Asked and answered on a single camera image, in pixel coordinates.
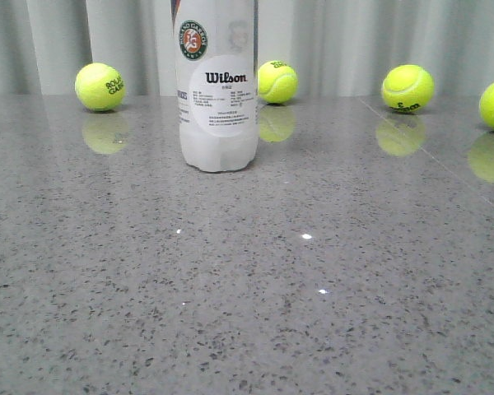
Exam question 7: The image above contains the white blue tennis ball can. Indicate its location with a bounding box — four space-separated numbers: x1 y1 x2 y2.
171 0 259 173

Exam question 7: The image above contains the middle yellow tennis ball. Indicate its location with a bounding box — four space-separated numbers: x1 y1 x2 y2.
257 60 299 104

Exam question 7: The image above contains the left yellow tennis ball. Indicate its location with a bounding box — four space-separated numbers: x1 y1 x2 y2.
75 63 125 112

